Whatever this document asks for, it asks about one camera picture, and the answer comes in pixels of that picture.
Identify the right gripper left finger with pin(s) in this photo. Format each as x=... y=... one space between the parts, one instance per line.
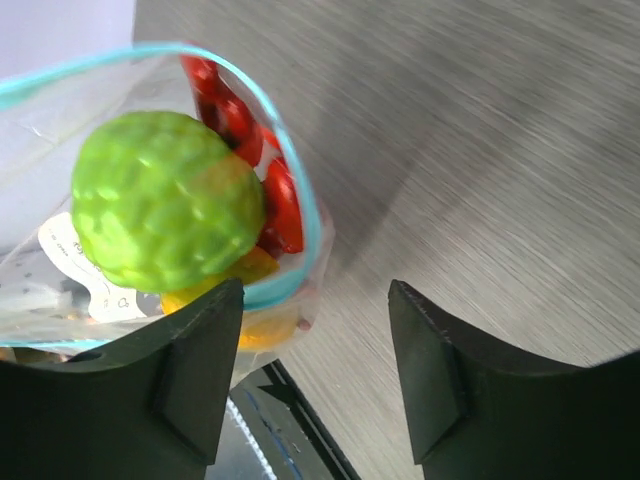
x=149 y=405

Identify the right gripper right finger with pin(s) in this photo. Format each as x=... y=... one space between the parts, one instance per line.
x=478 y=407

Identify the yellow orange toy mango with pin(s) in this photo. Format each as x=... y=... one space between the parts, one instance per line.
x=265 y=326

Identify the green toy lime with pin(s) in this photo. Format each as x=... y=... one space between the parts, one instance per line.
x=160 y=202

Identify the clear zip top bag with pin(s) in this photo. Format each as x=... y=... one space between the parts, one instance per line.
x=53 y=298

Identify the red toy lobster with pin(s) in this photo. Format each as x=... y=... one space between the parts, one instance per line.
x=220 y=109

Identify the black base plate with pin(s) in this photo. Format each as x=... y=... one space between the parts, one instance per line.
x=294 y=440

